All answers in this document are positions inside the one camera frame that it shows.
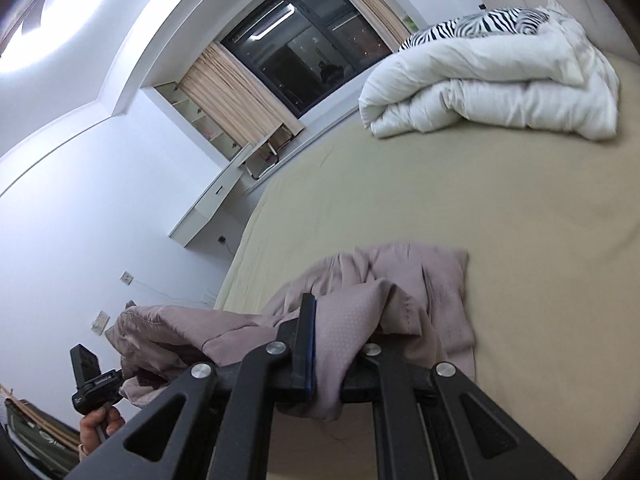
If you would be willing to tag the dark framed window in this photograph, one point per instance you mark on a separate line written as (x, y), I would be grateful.
(300, 45)

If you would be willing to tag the person's left hand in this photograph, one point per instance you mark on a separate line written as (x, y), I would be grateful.
(95, 425)

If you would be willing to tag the white wall socket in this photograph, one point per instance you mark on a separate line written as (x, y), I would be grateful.
(128, 278)

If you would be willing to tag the white folded duvet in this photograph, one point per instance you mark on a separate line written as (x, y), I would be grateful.
(500, 80)

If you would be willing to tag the white wall shelf unit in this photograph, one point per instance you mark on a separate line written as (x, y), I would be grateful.
(200, 115)

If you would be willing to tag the pink padded hooded coat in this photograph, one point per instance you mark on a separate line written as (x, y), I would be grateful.
(350, 320)

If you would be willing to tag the bed with olive sheet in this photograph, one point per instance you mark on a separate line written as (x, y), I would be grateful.
(500, 210)

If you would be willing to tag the small folding table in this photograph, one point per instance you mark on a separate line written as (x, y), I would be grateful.
(265, 152)

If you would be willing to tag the dark bag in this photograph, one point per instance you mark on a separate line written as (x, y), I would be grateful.
(35, 442)

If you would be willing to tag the white wall switch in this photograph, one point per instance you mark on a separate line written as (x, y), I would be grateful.
(101, 322)

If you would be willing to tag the zebra striped pillow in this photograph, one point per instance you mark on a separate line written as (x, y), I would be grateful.
(480, 22)

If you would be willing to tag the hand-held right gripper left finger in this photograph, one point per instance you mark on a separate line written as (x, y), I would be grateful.
(310, 350)

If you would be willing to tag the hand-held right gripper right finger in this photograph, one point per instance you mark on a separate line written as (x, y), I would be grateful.
(395, 410)

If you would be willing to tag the white floating desk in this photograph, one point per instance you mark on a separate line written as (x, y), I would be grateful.
(210, 195)

